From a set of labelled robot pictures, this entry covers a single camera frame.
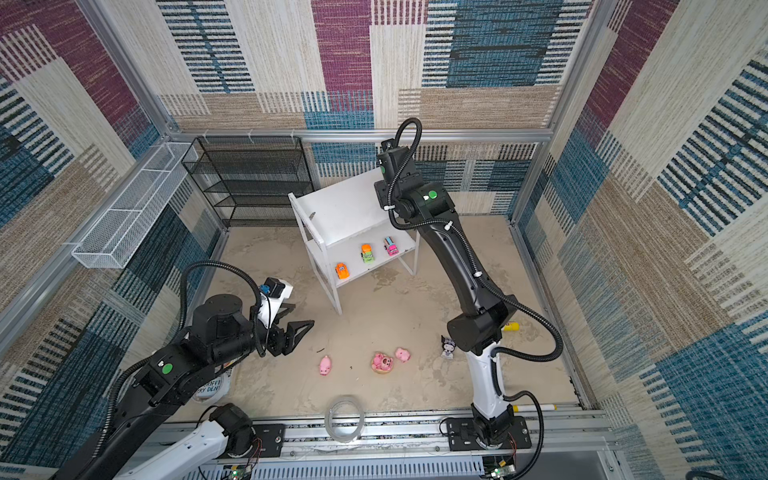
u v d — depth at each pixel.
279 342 0.59
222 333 0.50
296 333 0.60
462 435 0.73
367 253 0.87
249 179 1.08
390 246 0.89
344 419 0.78
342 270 0.83
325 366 0.83
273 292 0.56
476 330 0.49
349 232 0.72
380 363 0.83
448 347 0.86
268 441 0.73
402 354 0.85
